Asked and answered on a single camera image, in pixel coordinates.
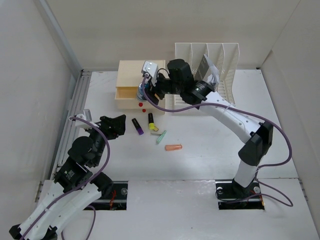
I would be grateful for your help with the purple highlighter marker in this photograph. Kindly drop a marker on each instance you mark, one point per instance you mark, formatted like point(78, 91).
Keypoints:
point(137, 126)

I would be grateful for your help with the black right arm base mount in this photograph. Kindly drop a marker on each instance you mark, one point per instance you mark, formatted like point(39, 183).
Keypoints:
point(232, 196)

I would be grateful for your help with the yellow highlighter marker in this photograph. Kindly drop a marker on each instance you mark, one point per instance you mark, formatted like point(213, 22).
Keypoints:
point(151, 123)

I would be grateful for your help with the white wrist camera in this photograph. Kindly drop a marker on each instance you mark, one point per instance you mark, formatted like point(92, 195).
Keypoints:
point(84, 115)
point(150, 68)

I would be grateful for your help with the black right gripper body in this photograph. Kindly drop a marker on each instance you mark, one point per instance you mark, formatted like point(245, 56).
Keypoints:
point(166, 86)

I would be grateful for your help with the grey setup guide booklet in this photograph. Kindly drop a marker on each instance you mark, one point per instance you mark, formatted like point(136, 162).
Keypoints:
point(207, 72)

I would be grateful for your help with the aluminium frame rail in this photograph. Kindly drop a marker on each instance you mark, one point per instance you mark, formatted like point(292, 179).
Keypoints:
point(78, 87)

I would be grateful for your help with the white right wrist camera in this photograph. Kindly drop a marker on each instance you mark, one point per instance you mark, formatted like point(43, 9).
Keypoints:
point(150, 68)

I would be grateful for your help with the cream drawer cabinet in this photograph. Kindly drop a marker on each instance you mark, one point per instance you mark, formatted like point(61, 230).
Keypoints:
point(129, 77)

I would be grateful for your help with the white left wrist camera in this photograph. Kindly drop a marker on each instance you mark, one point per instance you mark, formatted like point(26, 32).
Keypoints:
point(84, 115)

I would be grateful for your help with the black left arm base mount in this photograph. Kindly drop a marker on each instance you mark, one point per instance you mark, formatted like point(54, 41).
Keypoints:
point(116, 200)

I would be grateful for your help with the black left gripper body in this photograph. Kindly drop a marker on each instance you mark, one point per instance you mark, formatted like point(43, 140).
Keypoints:
point(98, 138)

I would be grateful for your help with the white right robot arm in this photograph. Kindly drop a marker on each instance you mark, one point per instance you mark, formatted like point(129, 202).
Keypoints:
point(200, 93)

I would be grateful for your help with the green transparent cap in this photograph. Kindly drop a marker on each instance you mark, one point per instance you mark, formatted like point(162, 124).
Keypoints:
point(160, 138)

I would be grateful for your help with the blue ink bottle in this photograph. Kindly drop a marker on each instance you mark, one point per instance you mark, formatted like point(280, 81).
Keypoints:
point(140, 93)

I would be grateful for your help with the white file organizer rack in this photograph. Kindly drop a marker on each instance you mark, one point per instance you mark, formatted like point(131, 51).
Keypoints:
point(223, 55)

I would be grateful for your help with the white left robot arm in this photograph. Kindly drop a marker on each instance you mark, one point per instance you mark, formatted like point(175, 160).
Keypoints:
point(74, 186)

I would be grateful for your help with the orange transparent cap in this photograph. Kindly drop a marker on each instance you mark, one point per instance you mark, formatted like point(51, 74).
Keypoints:
point(173, 147)

